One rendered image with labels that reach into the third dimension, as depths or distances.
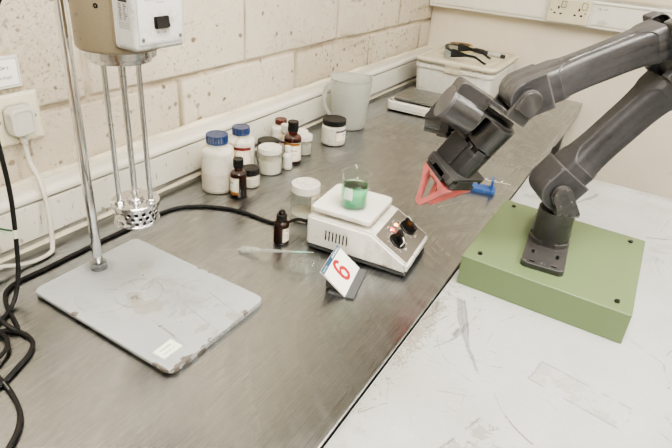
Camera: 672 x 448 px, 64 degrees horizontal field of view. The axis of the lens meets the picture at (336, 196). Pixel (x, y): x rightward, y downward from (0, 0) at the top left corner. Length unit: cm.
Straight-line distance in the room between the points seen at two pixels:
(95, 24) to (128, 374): 44
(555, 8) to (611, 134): 134
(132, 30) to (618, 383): 79
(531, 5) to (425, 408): 180
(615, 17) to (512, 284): 147
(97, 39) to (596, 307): 80
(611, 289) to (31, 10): 104
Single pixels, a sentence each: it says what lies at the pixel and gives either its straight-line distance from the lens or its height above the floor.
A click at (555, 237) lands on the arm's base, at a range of 102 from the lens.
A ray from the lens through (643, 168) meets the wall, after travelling 241.
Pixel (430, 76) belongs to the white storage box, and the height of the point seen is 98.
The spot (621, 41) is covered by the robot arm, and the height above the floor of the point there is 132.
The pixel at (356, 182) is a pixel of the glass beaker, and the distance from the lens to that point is 95.
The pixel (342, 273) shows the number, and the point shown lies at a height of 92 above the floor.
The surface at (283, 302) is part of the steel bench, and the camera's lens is 89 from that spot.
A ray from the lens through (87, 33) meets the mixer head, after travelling 72.
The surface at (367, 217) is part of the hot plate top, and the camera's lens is 96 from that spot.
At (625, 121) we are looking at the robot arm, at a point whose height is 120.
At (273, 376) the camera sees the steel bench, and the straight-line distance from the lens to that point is 77.
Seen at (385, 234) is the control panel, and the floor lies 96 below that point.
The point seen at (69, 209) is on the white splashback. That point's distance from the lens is 110.
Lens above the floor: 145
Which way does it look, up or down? 26 degrees down
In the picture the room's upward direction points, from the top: 5 degrees clockwise
